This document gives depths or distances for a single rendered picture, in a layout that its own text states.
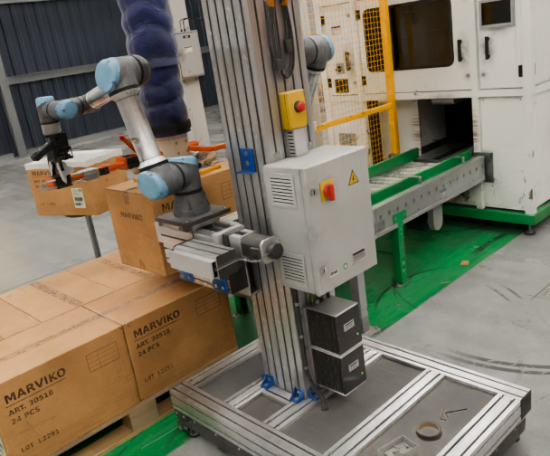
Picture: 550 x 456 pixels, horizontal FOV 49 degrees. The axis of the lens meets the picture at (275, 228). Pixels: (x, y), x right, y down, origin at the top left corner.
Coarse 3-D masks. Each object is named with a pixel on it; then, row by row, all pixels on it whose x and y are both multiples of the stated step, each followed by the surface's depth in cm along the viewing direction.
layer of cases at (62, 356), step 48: (48, 288) 326; (96, 288) 316; (144, 288) 306; (192, 288) 297; (0, 336) 275; (48, 336) 268; (96, 336) 261; (144, 336) 276; (192, 336) 296; (0, 384) 233; (48, 384) 247; (96, 384) 262; (144, 384) 280; (0, 432) 236; (48, 432) 250
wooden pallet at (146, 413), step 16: (176, 384) 293; (144, 400) 281; (128, 416) 277; (144, 416) 282; (160, 416) 288; (96, 432) 265; (112, 432) 281; (128, 432) 279; (64, 448) 255; (96, 448) 271; (112, 448) 272
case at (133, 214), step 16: (208, 176) 290; (224, 176) 297; (112, 192) 291; (128, 192) 280; (208, 192) 291; (224, 192) 299; (112, 208) 296; (128, 208) 285; (144, 208) 274; (160, 208) 273; (128, 224) 290; (144, 224) 279; (128, 240) 294; (144, 240) 284; (128, 256) 300; (144, 256) 289; (160, 256) 278; (160, 272) 282
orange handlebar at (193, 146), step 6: (192, 144) 302; (198, 144) 305; (222, 144) 285; (192, 150) 292; (198, 150) 288; (204, 150) 284; (210, 150) 282; (120, 162) 277; (114, 168) 274; (72, 174) 265; (72, 180) 260
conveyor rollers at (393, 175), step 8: (400, 168) 465; (408, 168) 460; (416, 168) 456; (424, 168) 458; (376, 176) 450; (384, 176) 454; (392, 176) 449; (400, 176) 444; (376, 184) 431; (384, 184) 433
